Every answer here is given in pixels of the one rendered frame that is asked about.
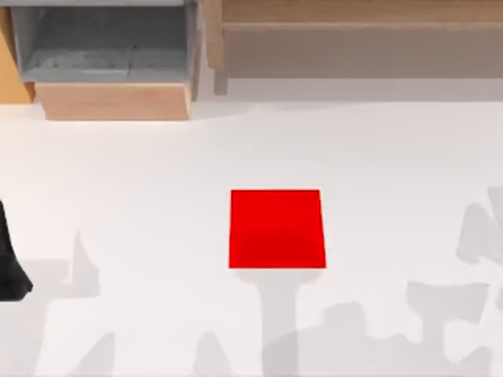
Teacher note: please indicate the red square block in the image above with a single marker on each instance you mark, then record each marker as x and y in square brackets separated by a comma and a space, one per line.
[277, 224]

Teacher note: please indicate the pale wooden drawer front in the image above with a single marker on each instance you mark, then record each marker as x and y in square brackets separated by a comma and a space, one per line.
[112, 100]

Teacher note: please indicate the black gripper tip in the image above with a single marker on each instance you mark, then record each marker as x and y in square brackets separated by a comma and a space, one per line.
[8, 271]

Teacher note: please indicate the wooden cupboard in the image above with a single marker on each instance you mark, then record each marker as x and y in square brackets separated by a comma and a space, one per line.
[9, 66]

